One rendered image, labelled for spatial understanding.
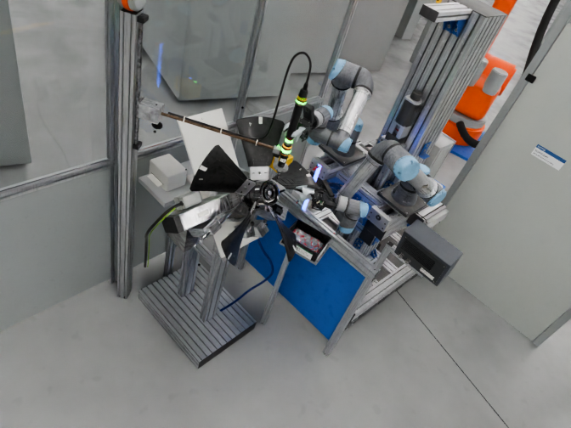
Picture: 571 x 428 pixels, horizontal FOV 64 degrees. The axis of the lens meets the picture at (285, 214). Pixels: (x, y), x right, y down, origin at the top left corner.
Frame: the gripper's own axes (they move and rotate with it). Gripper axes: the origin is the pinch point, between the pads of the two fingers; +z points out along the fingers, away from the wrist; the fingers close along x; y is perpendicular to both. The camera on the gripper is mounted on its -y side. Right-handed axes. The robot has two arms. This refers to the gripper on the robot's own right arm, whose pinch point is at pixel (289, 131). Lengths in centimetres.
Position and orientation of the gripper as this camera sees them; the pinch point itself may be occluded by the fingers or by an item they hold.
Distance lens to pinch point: 197.9
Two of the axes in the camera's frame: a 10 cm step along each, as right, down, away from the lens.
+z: -5.4, 4.5, -7.1
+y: -2.5, 7.2, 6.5
